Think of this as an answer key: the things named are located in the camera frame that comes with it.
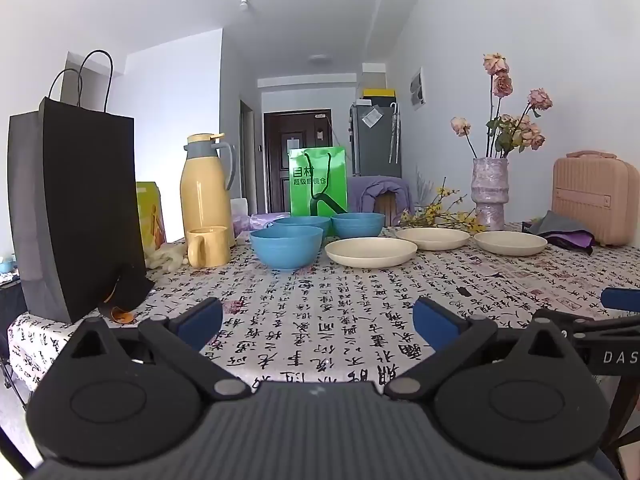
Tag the grey refrigerator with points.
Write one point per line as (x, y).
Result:
(370, 152)

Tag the purple cloth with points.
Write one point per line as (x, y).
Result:
(575, 240)

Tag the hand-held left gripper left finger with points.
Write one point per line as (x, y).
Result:
(200, 319)

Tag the purple jacket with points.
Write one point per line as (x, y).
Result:
(360, 195)

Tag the wooden chair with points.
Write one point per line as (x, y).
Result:
(385, 208)

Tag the round ceiling light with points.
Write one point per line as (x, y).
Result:
(320, 59)

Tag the white folded umbrella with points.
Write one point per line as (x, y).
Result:
(394, 135)

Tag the yellow box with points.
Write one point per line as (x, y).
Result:
(377, 96)

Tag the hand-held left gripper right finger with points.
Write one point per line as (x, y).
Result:
(435, 325)

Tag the purple tissue pack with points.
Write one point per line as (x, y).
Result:
(262, 220)

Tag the pale purple ceramic vase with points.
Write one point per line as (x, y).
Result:
(490, 195)

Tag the pink hard case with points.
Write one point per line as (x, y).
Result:
(595, 195)

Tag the small black box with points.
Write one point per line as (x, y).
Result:
(527, 227)

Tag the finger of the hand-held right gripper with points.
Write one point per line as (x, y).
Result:
(575, 322)
(622, 299)

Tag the yellow flower branch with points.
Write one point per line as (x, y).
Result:
(440, 210)

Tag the dark wooden door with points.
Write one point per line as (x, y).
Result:
(280, 160)

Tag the blue bowl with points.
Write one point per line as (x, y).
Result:
(300, 221)
(286, 249)
(357, 226)

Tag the yellow mug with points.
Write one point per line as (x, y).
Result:
(212, 249)

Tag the yellow-green snack box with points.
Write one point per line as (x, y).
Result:
(150, 215)

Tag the yellow thermos jug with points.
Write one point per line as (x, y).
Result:
(205, 195)

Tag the small orange item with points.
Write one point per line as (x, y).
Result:
(122, 316)

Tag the green paper bag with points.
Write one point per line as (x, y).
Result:
(305, 195)

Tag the cream knitted cloth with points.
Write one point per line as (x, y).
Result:
(165, 257)

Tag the white paper note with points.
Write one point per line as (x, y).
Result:
(371, 117)

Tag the black paper bag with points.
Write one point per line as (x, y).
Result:
(85, 200)

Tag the dried pink roses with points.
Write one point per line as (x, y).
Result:
(515, 132)

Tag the grey cloth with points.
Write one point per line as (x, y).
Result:
(555, 222)

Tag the cream plate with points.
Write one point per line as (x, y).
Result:
(432, 238)
(370, 251)
(510, 243)

